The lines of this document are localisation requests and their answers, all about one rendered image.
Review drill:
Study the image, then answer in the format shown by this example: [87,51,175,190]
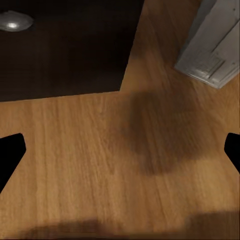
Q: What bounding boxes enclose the desktop computer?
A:
[174,0,240,90]

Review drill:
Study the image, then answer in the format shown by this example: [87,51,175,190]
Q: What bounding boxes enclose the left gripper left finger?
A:
[0,133,26,193]

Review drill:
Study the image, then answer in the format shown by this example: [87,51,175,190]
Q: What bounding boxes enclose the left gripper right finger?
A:
[224,133,240,173]

